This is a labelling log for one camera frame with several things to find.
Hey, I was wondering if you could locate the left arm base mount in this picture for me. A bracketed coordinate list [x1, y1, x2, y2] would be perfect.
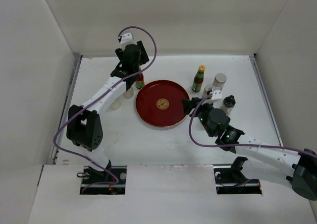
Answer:
[76, 166, 127, 195]

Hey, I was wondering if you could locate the sauce bottle yellow cap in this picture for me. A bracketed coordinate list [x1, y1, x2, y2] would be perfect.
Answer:
[135, 68, 145, 90]
[191, 65, 206, 92]

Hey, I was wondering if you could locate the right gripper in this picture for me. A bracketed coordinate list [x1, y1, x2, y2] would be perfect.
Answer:
[181, 97, 215, 137]

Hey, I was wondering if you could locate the red round tray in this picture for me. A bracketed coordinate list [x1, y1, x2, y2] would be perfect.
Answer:
[135, 80, 189, 128]

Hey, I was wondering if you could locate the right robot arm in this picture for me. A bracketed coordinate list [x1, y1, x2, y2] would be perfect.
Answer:
[182, 98, 317, 201]

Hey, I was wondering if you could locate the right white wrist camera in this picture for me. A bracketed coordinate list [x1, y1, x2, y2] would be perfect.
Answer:
[209, 87, 222, 104]

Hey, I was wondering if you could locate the black pump sugar jar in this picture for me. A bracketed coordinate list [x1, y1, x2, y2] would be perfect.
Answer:
[110, 98, 121, 110]

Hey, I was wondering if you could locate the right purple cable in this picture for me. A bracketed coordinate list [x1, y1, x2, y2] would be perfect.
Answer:
[189, 92, 317, 160]

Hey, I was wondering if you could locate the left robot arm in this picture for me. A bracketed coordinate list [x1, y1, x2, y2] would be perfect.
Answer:
[66, 41, 149, 184]

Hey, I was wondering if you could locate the purple cable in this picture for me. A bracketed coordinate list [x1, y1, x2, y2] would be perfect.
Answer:
[53, 25, 158, 194]
[189, 92, 317, 160]

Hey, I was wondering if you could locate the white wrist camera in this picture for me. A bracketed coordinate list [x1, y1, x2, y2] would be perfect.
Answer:
[118, 31, 136, 49]
[209, 87, 222, 104]

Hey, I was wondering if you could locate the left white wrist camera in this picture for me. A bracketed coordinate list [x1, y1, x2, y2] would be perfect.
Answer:
[118, 31, 136, 49]

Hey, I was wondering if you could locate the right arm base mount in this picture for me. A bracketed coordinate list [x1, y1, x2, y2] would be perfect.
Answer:
[213, 157, 262, 195]

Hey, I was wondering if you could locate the black pump jar brown powder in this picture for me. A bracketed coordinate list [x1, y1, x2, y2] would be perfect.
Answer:
[220, 95, 236, 116]

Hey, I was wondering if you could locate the silver lid bead jar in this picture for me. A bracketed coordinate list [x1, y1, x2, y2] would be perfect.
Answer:
[212, 73, 227, 90]

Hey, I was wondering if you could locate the clear lid sugar jar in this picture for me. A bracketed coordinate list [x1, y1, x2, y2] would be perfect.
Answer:
[123, 86, 134, 99]

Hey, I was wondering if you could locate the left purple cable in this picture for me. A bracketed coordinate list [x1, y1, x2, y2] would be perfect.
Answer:
[53, 25, 158, 194]

